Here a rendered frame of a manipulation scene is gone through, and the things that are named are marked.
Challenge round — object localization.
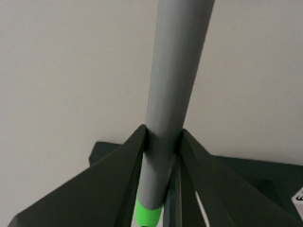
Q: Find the beige wall panel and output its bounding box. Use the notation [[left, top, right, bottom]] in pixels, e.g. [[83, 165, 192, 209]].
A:
[[0, 0, 303, 227]]

